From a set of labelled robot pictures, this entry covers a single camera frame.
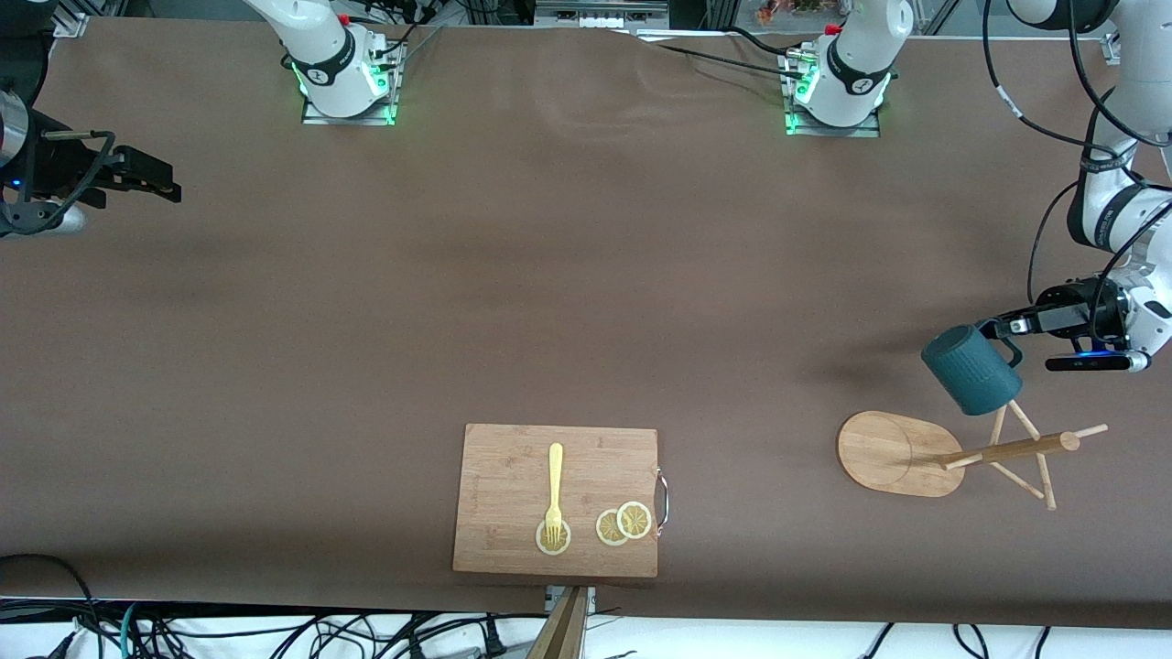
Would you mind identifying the brown table cover sheet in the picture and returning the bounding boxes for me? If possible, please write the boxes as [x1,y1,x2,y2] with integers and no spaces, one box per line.
[0,16,1172,631]

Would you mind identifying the teal ribbed cup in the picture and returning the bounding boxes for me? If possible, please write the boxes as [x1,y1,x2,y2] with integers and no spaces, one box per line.
[920,319,1025,416]

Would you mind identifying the bamboo cutting board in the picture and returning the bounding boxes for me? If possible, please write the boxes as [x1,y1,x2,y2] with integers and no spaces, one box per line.
[452,423,660,578]

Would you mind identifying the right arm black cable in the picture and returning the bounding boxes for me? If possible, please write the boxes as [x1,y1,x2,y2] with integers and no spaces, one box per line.
[0,128,118,230]

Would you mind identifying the long black table cable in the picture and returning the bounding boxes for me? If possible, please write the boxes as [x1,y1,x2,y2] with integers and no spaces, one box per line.
[652,41,807,80]

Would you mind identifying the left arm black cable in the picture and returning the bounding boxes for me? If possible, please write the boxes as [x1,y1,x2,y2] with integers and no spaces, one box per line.
[982,0,1172,308]

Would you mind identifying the wooden cup rack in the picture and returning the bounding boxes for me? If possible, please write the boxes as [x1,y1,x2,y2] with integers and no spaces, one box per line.
[837,395,1110,512]

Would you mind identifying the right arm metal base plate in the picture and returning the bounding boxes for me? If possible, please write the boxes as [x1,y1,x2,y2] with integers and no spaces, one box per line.
[302,41,405,126]

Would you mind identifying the wooden beam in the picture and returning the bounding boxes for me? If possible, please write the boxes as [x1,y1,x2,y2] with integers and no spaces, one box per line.
[526,586,589,659]

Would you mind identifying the grey power strip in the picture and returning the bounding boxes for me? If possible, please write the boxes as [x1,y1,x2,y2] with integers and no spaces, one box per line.
[536,0,670,28]

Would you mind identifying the thick black cable loop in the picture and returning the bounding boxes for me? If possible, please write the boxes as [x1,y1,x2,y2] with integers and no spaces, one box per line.
[0,553,100,637]

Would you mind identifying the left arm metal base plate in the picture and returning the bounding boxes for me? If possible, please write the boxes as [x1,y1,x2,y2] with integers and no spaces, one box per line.
[785,50,882,138]

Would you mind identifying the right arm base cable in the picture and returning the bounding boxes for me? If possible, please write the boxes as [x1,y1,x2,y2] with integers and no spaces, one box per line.
[343,0,445,67]

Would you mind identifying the orange background object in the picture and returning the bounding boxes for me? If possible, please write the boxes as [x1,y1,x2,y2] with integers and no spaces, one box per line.
[755,0,827,26]

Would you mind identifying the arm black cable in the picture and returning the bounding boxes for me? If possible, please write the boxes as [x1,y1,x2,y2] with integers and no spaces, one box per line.
[982,0,1172,308]
[0,128,118,230]

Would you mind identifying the short black table cable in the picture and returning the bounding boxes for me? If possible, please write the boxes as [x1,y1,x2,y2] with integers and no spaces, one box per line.
[728,26,807,58]

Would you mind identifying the tangled black floor cable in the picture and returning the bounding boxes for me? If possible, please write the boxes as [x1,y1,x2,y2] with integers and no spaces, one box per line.
[137,609,550,659]

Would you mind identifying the yellow plastic fork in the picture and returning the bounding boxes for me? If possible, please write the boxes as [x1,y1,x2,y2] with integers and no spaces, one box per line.
[545,443,566,546]

